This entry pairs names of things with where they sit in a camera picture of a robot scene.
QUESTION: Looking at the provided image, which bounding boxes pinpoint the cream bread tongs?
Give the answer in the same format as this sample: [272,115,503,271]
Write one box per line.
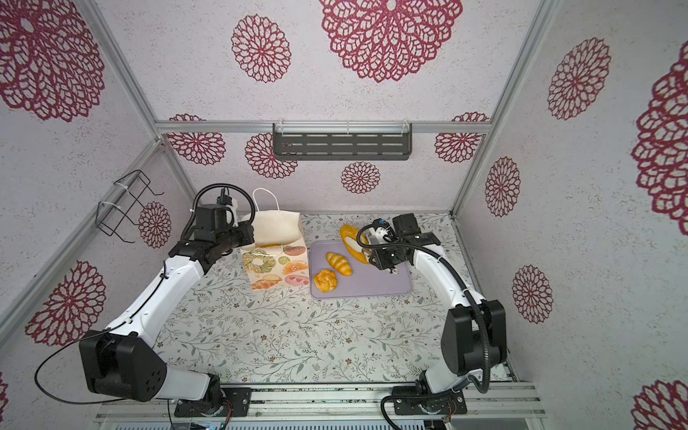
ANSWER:
[346,228,377,264]

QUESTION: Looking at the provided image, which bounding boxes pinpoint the round crusty yellow bread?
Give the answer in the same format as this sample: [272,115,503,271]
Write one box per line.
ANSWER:
[339,223,373,265]

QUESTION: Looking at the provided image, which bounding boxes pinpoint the knotted golden bun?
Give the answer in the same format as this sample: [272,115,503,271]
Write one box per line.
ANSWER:
[314,270,338,294]

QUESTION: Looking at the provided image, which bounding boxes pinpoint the printed white paper bag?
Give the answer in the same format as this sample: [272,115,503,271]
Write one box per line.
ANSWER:
[241,202,310,291]

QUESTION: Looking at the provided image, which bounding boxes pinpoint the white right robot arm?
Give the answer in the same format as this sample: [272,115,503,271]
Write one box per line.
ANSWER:
[367,236,507,419]

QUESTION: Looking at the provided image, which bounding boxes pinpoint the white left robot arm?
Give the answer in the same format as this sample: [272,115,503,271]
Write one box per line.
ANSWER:
[79,220,254,417]

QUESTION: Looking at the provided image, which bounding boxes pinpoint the striped croissant bread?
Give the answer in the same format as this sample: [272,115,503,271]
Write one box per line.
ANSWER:
[326,252,353,276]

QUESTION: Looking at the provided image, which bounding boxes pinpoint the lilac plastic tray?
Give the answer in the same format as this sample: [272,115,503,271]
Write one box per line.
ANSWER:
[308,239,412,299]

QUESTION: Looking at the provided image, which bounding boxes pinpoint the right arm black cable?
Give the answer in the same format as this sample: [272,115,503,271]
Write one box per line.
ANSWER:
[355,222,493,430]

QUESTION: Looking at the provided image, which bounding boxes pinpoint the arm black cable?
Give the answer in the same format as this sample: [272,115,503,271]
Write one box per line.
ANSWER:
[33,265,178,407]
[355,222,493,430]

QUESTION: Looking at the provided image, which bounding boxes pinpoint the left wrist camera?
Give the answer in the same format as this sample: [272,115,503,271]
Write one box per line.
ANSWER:
[193,195,238,243]

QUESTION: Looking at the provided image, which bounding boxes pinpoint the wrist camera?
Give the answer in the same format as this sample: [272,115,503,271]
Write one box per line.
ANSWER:
[193,195,238,243]
[368,213,441,247]

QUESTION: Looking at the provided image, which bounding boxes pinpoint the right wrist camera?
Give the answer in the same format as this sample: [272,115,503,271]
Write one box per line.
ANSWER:
[368,213,441,247]

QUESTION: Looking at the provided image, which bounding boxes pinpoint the black wire wall rack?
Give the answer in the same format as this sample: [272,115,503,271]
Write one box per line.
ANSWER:
[94,169,164,245]

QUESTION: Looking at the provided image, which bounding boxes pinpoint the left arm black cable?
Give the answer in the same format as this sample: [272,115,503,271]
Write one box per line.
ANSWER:
[33,265,178,407]

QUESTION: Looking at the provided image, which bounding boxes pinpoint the grey wall shelf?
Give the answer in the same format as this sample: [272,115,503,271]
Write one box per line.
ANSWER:
[272,123,413,161]

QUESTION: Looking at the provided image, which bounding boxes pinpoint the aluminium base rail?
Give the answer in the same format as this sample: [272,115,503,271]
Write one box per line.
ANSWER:
[92,382,546,429]

